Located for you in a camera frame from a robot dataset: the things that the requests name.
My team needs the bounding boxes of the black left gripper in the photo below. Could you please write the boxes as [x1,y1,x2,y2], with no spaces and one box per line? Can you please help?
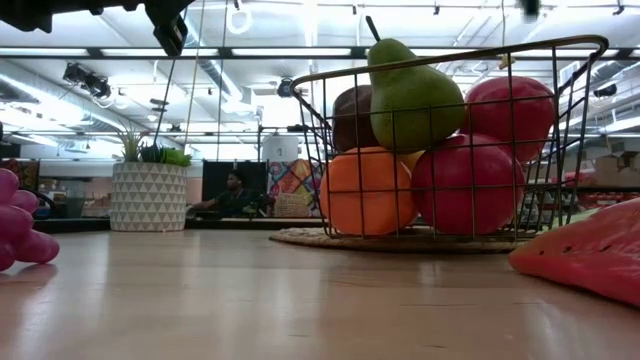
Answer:
[143,0,197,26]

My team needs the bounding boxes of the dark red pomegranate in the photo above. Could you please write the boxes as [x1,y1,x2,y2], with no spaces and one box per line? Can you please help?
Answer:
[331,84,381,154]

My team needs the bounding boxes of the purple grape bunch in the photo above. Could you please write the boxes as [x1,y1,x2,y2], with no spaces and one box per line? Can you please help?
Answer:
[0,168,61,274]

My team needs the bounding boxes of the green pear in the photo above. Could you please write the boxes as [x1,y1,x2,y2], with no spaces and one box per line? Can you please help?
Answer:
[364,15,467,154]

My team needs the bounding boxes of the orange fruit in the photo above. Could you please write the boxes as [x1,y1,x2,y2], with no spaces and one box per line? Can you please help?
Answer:
[318,146,420,237]

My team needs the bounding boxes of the bronze wire basket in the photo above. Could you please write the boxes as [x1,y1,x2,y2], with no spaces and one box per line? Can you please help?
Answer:
[288,33,610,242]

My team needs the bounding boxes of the red apple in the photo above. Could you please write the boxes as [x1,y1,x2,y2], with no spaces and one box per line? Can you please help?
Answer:
[459,75,557,164]
[410,133,526,236]

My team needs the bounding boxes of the watermelon slice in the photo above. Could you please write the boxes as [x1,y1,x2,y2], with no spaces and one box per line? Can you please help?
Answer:
[507,198,640,309]

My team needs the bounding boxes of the woven wicker basket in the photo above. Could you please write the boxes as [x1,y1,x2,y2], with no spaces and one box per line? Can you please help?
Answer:
[273,192,312,219]

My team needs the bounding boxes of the black overhead rig beam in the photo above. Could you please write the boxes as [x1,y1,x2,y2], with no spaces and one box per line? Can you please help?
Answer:
[0,46,640,61]

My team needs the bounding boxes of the white cylindrical container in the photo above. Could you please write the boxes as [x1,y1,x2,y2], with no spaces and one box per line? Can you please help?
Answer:
[261,133,300,162]

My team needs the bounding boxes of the green succulent in white pot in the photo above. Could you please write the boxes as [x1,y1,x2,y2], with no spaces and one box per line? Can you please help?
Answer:
[109,129,194,233]

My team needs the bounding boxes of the person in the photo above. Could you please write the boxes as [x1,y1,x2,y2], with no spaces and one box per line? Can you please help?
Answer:
[189,169,267,219]

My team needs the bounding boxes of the colourful patterned cloth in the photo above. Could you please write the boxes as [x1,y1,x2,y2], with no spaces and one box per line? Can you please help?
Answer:
[267,158,327,218]

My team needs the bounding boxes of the round woven placemat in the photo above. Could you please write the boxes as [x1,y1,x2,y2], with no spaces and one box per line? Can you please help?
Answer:
[268,226,539,255]

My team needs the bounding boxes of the cardboard boxes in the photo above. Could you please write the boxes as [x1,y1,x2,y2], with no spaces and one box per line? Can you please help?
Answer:
[594,152,640,189]

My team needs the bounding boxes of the shelf with red bins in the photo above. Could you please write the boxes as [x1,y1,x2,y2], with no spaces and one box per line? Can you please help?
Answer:
[549,169,640,211]

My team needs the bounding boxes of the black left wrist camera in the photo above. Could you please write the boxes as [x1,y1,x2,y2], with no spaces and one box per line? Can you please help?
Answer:
[151,13,189,58]

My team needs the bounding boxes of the white hanging ring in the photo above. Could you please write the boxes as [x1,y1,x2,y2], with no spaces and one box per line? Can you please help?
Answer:
[225,0,254,35]

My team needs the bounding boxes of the long thin black cable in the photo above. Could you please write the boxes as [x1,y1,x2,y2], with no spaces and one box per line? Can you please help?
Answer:
[151,55,179,147]

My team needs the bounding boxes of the round black overhead camera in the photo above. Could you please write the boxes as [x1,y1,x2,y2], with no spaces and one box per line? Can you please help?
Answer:
[276,77,298,99]

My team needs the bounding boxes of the black curved cable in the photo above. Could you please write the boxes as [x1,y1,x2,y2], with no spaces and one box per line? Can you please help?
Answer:
[19,186,57,217]

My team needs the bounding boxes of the black aluminium table frame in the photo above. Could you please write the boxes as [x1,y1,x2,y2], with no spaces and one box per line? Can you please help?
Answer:
[32,217,326,234]

